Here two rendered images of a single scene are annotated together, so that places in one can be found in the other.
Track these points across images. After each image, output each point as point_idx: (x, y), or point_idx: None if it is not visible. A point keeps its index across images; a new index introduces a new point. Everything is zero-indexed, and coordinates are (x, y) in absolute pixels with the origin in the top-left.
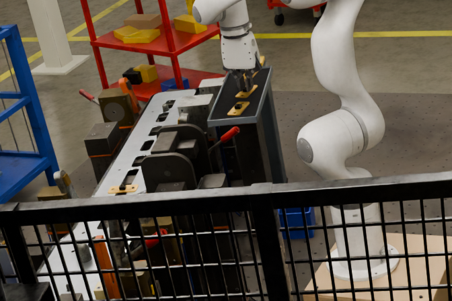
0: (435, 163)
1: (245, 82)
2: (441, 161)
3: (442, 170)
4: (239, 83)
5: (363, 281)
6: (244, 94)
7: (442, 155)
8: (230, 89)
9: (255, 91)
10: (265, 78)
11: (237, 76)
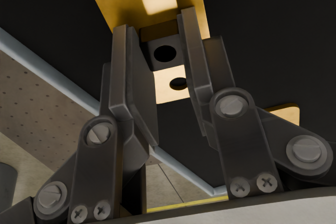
0: (51, 87)
1: (131, 80)
2: (49, 91)
3: (32, 79)
4: (190, 54)
5: None
6: None
7: (59, 100)
8: (308, 30)
9: (111, 59)
10: (176, 148)
11: (214, 114)
